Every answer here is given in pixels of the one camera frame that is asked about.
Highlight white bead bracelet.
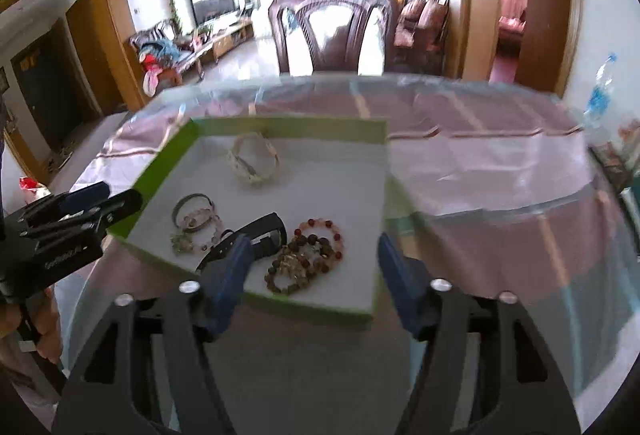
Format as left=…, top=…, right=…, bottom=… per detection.
left=227, top=131, right=281, bottom=188

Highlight plastic water bottle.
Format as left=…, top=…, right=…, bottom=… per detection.
left=582, top=52, right=619, bottom=128

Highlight dark door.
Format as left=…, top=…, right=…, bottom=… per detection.
left=10, top=42, right=76, bottom=160

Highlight green cardboard box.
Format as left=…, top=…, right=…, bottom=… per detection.
left=107, top=115, right=391, bottom=331

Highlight dark bangle with silver charm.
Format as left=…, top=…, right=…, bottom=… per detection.
left=171, top=193, right=217, bottom=257

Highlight black wristwatch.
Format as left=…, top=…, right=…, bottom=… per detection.
left=196, top=212, right=288, bottom=273

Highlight red and pink bead bracelet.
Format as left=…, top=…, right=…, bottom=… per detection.
left=292, top=216, right=346, bottom=263

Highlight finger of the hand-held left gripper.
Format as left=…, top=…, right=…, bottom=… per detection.
left=20, top=189, right=144, bottom=242
left=20, top=181, right=111, bottom=227

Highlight red cushioned armchairs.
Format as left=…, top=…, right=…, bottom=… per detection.
left=392, top=0, right=451, bottom=76

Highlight brown bead bracelet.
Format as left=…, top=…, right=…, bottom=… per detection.
left=264, top=232, right=337, bottom=296

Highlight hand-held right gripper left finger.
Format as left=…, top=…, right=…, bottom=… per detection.
left=50, top=232, right=257, bottom=435

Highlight television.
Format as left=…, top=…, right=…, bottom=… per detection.
left=187, top=0, right=241, bottom=28

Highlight wooden bench with clothes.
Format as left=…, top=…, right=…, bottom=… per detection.
left=129, top=20, right=206, bottom=98

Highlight red bag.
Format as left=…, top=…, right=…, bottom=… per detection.
left=19, top=176, right=48, bottom=203

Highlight wooden television cabinet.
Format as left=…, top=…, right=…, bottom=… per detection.
left=192, top=17, right=256, bottom=63

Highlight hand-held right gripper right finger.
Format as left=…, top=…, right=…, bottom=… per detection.
left=377, top=232, right=586, bottom=435

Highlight person's left hand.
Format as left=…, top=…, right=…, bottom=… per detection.
left=0, top=287, right=62, bottom=366

